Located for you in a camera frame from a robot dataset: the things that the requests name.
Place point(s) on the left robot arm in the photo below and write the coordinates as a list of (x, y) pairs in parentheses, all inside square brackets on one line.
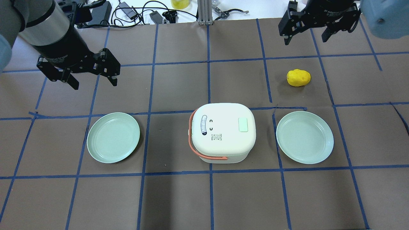
[(48, 29)]

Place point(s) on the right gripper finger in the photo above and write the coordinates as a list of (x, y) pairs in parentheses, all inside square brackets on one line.
[(347, 22), (292, 22)]

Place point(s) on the black power adapter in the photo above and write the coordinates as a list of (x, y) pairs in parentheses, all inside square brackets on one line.
[(100, 15)]

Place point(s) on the green plate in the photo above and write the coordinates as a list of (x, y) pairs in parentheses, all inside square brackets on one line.
[(305, 137), (113, 137)]

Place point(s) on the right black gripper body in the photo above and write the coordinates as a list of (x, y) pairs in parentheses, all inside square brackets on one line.
[(330, 8)]

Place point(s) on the brown paper mat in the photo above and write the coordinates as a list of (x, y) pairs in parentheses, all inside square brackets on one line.
[(359, 86)]

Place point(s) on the yellow lemon toy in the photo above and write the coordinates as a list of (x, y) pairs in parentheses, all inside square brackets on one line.
[(298, 77)]

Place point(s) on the left green plate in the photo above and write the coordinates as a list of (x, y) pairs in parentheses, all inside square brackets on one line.
[(113, 137)]

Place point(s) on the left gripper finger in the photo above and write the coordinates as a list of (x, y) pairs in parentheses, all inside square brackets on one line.
[(53, 74), (107, 66)]

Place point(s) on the right green plate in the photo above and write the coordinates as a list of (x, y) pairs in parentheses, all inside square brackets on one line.
[(305, 137)]

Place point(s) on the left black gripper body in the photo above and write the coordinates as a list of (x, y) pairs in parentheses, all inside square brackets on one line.
[(62, 44)]

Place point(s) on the yellow tape roll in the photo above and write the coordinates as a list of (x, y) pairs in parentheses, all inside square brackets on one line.
[(180, 4)]

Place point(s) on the aluminium frame post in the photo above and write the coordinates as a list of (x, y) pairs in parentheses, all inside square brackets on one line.
[(204, 12)]

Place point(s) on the white rice cooker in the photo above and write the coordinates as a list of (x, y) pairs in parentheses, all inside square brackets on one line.
[(222, 133)]

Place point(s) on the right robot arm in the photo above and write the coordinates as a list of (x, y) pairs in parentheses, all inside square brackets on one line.
[(387, 19)]

